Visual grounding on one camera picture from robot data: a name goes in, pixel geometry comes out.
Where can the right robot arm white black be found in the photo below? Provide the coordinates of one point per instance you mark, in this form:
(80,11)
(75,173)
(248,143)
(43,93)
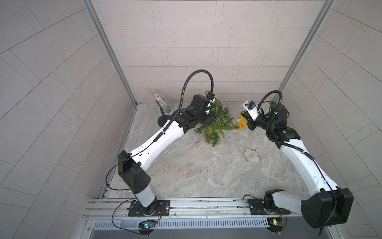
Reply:
(328,204)

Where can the beige flat cookie-shaped piece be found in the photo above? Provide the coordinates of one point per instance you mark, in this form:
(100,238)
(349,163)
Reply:
(253,156)

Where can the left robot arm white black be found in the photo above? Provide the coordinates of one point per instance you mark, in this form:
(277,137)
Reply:
(132,166)

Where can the small green christmas tree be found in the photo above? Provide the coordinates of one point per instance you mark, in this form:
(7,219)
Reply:
(218,128)

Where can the green circuit board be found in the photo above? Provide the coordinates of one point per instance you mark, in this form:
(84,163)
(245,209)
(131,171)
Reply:
(147,225)
(276,225)

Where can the left green circuit board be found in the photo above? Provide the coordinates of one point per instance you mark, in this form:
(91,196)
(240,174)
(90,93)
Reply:
(147,225)

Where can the yellow plastic triangular holder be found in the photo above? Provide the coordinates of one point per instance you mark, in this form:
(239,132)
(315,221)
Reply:
(242,122)

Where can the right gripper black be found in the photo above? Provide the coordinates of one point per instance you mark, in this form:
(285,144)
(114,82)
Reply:
(251,122)

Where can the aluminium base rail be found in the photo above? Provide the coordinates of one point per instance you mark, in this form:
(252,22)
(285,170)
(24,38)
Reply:
(231,207)

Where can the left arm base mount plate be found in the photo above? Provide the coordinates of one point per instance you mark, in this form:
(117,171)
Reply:
(156,208)

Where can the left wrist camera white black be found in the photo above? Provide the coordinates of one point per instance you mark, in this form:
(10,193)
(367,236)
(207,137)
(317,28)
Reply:
(210,105)

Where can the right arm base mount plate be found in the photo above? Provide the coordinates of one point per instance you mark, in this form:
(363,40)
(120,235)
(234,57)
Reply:
(257,207)

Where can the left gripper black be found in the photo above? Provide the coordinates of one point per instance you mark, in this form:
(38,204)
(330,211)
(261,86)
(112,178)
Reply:
(207,119)

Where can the right green circuit board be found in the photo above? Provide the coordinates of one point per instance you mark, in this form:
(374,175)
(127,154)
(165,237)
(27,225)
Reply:
(276,225)

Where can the glitter microphone on black stand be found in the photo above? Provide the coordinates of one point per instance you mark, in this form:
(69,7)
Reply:
(165,109)

